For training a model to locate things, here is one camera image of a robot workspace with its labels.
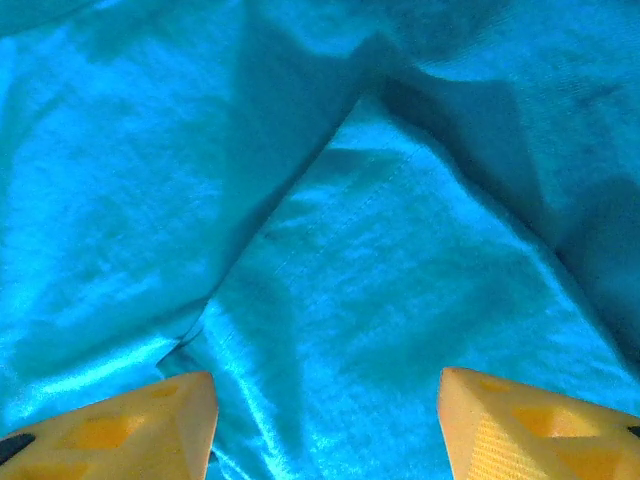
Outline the blue t-shirt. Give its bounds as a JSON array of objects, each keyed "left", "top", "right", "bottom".
[{"left": 0, "top": 0, "right": 640, "bottom": 480}]

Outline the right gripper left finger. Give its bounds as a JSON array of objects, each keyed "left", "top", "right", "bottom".
[{"left": 0, "top": 370, "right": 219, "bottom": 480}]

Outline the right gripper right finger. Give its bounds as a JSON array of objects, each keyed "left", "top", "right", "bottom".
[{"left": 437, "top": 367, "right": 640, "bottom": 480}]

